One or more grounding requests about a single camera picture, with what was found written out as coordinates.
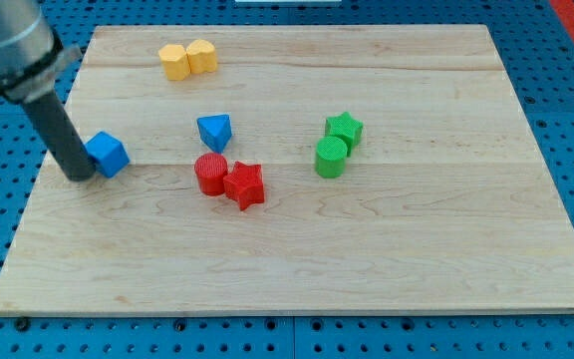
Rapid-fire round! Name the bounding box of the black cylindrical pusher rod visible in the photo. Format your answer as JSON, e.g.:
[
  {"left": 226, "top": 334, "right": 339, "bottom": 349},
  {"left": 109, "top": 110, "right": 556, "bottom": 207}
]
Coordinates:
[{"left": 21, "top": 90, "right": 96, "bottom": 181}]

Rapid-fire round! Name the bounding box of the blue cube block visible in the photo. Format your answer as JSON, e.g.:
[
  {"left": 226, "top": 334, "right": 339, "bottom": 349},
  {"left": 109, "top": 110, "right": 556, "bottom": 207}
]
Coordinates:
[{"left": 85, "top": 132, "right": 130, "bottom": 179}]

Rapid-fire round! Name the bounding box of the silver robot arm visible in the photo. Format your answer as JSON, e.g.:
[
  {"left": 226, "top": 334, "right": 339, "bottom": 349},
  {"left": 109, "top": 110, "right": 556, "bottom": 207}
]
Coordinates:
[{"left": 0, "top": 0, "right": 96, "bottom": 181}]

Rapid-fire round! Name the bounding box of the blue triangle block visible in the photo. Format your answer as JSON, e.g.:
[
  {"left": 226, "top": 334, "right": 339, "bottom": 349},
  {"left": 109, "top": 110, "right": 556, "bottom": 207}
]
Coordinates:
[{"left": 197, "top": 114, "right": 232, "bottom": 154}]

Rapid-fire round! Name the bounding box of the yellow hexagon block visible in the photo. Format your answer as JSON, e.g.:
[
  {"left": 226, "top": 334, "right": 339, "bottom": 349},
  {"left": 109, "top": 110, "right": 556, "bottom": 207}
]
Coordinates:
[{"left": 157, "top": 44, "right": 191, "bottom": 81}]

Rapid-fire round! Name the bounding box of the yellow heart block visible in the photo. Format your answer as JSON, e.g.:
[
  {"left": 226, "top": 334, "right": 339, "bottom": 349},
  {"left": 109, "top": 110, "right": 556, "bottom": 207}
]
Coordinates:
[{"left": 186, "top": 39, "right": 218, "bottom": 74}]

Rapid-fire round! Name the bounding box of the red cylinder block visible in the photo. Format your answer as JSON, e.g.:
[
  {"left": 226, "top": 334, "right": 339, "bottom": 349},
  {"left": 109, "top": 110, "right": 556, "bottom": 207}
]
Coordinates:
[{"left": 194, "top": 153, "right": 228, "bottom": 196}]

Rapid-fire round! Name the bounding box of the red star block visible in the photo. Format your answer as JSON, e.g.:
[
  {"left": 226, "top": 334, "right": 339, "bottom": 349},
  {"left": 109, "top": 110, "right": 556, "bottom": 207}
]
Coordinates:
[{"left": 223, "top": 162, "right": 265, "bottom": 210}]

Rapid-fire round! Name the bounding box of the wooden board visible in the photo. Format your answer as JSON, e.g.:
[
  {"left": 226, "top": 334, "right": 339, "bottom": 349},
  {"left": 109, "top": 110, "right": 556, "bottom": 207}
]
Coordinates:
[{"left": 0, "top": 24, "right": 574, "bottom": 317}]

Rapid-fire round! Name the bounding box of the green cylinder block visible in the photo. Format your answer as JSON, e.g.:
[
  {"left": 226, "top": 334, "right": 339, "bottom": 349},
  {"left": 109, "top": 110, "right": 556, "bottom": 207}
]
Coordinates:
[{"left": 315, "top": 136, "right": 348, "bottom": 179}]

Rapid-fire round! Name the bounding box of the green star block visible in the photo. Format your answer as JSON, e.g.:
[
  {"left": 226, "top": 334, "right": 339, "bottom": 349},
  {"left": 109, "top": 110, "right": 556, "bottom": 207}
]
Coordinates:
[{"left": 325, "top": 112, "right": 364, "bottom": 157}]

